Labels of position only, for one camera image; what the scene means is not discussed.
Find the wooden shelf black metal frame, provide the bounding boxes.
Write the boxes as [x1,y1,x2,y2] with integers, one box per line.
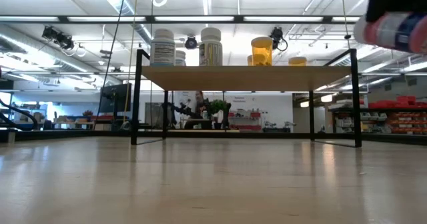
[130,49,363,148]

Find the storage shelving with red bins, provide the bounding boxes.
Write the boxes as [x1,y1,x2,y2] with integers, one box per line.
[328,95,427,135]

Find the background rack red bins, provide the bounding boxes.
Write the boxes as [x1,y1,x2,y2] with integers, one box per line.
[228,110,264,131]

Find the small background potted plant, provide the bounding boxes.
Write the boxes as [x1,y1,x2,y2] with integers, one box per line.
[209,99,231,130]

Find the white supplement bottle blue band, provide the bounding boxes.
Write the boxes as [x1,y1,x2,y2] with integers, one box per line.
[149,28,176,67]

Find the black ceiling device with cable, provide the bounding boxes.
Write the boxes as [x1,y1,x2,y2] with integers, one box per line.
[269,26,288,52]

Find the black background monitor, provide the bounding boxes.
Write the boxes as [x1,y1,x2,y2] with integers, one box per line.
[99,83,133,113]

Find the white bottle blue label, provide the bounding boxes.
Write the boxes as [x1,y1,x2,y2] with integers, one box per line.
[174,49,187,67]

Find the white aspirin bottle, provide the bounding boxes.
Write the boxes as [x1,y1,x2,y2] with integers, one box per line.
[199,27,224,67]

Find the small orange pill vial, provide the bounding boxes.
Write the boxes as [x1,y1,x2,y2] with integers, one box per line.
[288,56,308,67]

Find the black metal table frame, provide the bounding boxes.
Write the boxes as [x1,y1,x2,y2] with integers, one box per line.
[0,129,427,145]

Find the person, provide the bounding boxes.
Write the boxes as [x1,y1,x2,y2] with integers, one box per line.
[194,90,207,120]

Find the round black ceiling device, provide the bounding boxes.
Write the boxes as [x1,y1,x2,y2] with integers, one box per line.
[185,35,198,50]

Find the pink bottle white cap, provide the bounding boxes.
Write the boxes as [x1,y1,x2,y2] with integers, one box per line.
[353,11,427,54]

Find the black hanging cable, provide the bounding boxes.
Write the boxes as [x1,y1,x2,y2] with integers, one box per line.
[95,0,129,130]

